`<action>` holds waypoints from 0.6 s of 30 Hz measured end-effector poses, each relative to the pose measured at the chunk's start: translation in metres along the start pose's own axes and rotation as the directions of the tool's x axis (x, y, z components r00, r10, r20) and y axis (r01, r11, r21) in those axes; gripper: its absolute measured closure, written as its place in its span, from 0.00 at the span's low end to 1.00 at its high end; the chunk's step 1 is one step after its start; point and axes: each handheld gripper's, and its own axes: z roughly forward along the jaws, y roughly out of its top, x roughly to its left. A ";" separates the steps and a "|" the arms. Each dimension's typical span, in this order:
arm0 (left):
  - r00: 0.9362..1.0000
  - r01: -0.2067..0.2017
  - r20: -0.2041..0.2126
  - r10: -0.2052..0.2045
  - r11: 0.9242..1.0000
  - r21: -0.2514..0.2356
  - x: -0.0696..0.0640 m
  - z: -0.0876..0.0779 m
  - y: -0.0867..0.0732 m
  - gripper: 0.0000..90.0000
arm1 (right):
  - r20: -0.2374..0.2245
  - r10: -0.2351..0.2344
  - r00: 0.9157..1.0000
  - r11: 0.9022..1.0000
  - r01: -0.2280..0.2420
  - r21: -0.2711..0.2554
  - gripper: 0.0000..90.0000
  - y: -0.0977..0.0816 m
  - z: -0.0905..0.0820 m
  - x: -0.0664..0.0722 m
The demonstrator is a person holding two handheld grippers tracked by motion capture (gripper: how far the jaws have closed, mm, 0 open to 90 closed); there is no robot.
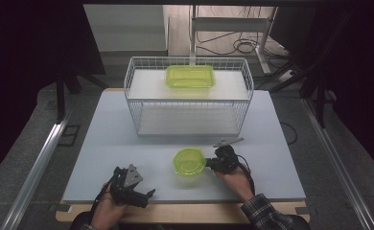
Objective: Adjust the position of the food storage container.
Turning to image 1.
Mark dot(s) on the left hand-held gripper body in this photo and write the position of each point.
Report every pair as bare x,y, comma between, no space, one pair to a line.
127,187

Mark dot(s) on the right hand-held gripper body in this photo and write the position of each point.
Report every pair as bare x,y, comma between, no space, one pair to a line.
228,159

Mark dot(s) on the round green plastic container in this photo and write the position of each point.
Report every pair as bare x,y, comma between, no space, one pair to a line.
189,162

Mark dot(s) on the rectangular green plastic container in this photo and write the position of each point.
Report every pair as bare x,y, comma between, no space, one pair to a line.
190,76

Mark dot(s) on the person's right hand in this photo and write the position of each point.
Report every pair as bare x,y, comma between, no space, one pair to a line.
236,183

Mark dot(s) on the person's left hand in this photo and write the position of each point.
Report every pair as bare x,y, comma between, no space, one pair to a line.
106,211

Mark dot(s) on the person's left plaid sleeve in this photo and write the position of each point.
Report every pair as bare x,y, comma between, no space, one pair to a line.
82,222

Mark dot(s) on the person's plaid sleeve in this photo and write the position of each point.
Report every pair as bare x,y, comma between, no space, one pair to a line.
82,222
271,214

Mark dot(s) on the person's right plaid sleeve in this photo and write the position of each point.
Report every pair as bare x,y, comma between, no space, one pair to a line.
271,214

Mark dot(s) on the white power strip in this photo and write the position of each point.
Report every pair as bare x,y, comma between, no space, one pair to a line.
286,75

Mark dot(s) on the black metal stand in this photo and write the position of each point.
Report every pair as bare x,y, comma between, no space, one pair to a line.
60,99
320,102

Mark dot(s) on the dark curtain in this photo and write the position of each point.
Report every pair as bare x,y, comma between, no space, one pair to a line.
361,80
25,57

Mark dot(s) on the white cabinet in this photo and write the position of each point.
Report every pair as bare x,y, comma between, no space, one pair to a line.
124,28

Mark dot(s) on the black floor bracket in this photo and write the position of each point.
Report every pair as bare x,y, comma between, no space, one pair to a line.
69,135

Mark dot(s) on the aluminium rail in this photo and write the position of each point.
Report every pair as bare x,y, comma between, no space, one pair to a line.
35,172
338,159

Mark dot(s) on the white metal desk frame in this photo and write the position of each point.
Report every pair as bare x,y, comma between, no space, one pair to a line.
229,24

